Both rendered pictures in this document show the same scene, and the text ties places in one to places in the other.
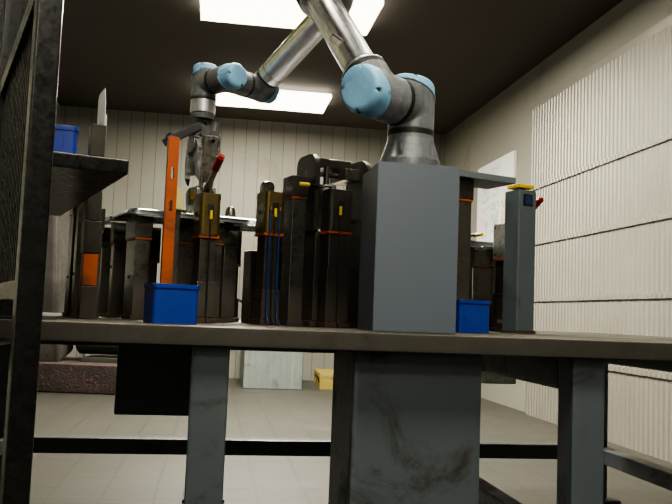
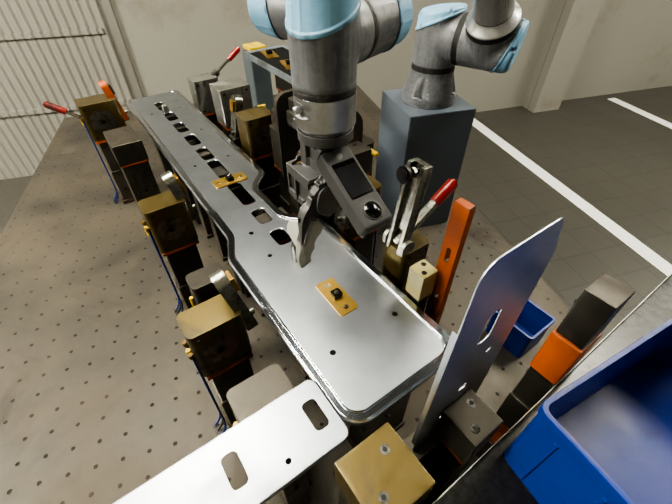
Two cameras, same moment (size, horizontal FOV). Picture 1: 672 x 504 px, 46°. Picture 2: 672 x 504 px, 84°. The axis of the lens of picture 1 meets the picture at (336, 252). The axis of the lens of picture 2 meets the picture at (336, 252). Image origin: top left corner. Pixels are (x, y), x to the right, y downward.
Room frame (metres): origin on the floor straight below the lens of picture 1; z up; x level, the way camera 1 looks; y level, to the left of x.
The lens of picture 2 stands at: (2.36, 0.86, 1.52)
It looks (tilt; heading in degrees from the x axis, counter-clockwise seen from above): 43 degrees down; 262
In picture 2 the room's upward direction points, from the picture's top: straight up
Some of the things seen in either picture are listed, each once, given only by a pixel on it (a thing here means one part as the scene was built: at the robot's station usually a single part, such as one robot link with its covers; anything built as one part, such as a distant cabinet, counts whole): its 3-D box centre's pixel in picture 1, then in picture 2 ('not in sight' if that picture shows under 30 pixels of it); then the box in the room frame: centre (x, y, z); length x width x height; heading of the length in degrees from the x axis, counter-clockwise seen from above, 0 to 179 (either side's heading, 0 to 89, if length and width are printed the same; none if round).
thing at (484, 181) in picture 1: (452, 176); (293, 65); (2.32, -0.34, 1.16); 0.37 x 0.14 x 0.02; 117
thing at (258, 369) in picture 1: (263, 340); not in sight; (8.09, 0.70, 0.44); 0.92 x 0.73 x 0.88; 9
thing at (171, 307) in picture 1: (170, 303); (517, 325); (1.84, 0.38, 0.74); 0.11 x 0.10 x 0.09; 117
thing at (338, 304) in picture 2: not in sight; (336, 294); (2.30, 0.43, 1.01); 0.08 x 0.04 x 0.01; 116
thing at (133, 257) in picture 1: (136, 268); (381, 400); (2.24, 0.56, 0.84); 0.12 x 0.05 x 0.29; 27
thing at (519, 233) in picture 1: (519, 262); (263, 114); (2.44, -0.57, 0.92); 0.08 x 0.08 x 0.44; 27
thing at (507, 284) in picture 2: (100, 150); (473, 356); (2.19, 0.67, 1.17); 0.12 x 0.01 x 0.34; 27
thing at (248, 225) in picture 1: (335, 233); (224, 179); (2.53, 0.01, 1.00); 1.38 x 0.22 x 0.02; 117
